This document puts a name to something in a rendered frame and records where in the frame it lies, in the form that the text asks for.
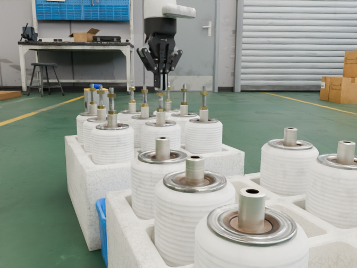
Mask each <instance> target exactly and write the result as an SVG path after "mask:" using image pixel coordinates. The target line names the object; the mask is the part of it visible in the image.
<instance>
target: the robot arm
mask: <svg viewBox="0 0 357 268"><path fill-rule="evenodd" d="M143 10H144V33H145V34H146V39H145V41H144V45H143V46H142V47H141V48H137V53H138V55H139V57H140V59H141V60H142V62H143V64H144V66H145V68H146V69H147V71H151V72H152V73H153V74H154V88H155V90H167V87H168V73H169V72H170V71H174V69H175V67H176V65H177V63H178V61H179V59H180V57H181V55H182V53H183V51H182V50H181V49H179V50H178V49H177V47H176V46H175V45H176V43H175V40H174V36H175V34H176V33H177V18H187V19H191V18H196V10H195V9H194V8H191V7H186V6H180V5H177V4H176V0H144V7H143ZM156 58H157V59H158V60H156ZM164 59H165V60H164ZM157 64H158V67H157ZM164 64H165V67H164Z"/></svg>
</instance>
